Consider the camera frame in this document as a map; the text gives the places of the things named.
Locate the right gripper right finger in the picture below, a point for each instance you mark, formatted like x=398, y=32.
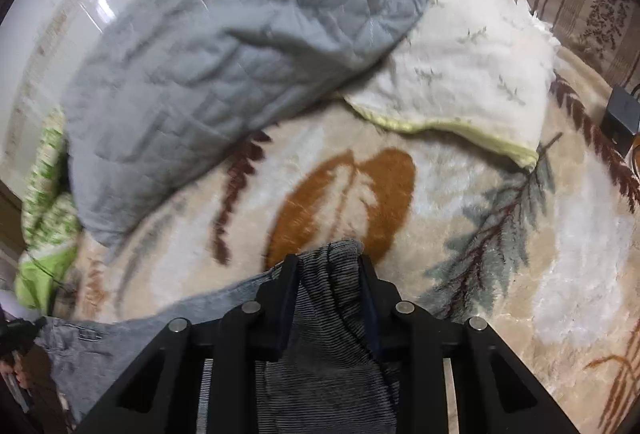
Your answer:
x=495, y=392

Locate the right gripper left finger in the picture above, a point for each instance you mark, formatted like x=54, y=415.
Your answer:
x=160, y=390

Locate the grey blue denim pants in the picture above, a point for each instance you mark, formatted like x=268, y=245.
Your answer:
x=326, y=382

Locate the beige leaf pattern bedspread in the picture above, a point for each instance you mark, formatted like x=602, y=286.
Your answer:
x=549, y=257

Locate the green patterned quilt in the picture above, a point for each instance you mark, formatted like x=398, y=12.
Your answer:
x=49, y=220

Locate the black power adapter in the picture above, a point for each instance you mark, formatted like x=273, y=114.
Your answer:
x=620, y=123

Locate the white fuzzy blanket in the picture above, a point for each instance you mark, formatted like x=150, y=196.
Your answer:
x=481, y=69

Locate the grey quilted pillow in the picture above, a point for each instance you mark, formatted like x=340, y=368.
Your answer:
x=173, y=85

